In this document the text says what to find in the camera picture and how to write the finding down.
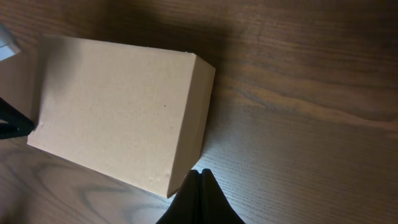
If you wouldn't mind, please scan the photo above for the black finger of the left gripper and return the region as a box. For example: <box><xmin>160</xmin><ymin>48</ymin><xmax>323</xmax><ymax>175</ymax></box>
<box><xmin>1</xmin><ymin>98</ymin><xmax>35</xmax><ymax>139</ymax></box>

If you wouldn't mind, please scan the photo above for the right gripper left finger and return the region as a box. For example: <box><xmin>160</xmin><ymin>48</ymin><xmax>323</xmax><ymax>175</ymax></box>
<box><xmin>156</xmin><ymin>170</ymin><xmax>199</xmax><ymax>224</ymax></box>

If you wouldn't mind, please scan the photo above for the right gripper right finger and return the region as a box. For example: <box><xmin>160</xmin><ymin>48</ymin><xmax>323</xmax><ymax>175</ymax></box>
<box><xmin>200</xmin><ymin>169</ymin><xmax>244</xmax><ymax>224</ymax></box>

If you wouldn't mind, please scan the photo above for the brown cardboard box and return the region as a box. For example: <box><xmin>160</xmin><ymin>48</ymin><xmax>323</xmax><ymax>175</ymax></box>
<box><xmin>27</xmin><ymin>35</ymin><xmax>215</xmax><ymax>197</ymax></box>

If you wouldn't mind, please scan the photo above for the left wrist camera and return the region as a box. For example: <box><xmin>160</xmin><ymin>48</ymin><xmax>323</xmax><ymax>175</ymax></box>
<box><xmin>0</xmin><ymin>24</ymin><xmax>21</xmax><ymax>61</ymax></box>

